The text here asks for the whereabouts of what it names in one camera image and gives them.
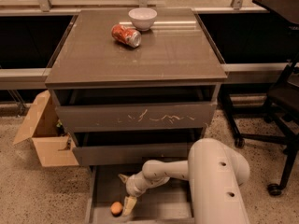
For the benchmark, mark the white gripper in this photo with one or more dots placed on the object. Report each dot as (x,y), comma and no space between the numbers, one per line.
(133,185)

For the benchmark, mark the orange fruit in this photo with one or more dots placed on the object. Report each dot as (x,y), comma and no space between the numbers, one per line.
(116,208)

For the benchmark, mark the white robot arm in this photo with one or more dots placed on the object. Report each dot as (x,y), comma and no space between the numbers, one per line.
(214,172)

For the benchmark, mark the grey bottom drawer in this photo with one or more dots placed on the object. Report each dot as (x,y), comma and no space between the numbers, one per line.
(170,203)

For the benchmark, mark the grey drawer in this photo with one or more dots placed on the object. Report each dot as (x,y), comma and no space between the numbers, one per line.
(105,148)
(170,203)
(132,109)

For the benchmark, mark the grey middle drawer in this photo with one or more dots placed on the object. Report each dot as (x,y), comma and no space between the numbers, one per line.
(105,148)

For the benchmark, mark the grey top drawer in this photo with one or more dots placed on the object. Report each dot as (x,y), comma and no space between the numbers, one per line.
(132,109)

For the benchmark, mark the grey drawer cabinet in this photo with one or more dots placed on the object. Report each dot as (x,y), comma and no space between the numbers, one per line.
(173,53)

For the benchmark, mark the brown cardboard box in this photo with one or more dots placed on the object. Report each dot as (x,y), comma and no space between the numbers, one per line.
(40,126)

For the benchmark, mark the crushed orange soda can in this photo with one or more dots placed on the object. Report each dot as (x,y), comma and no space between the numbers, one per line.
(127,36)

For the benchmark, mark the black office chair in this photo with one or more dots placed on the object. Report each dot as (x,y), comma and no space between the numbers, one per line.
(281,105)

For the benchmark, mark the white bowl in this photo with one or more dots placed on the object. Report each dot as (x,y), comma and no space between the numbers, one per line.
(142,18)

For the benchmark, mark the metal window railing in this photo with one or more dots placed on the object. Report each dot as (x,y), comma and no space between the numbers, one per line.
(140,0)

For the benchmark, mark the black side table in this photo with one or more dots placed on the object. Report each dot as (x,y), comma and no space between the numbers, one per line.
(286,9)

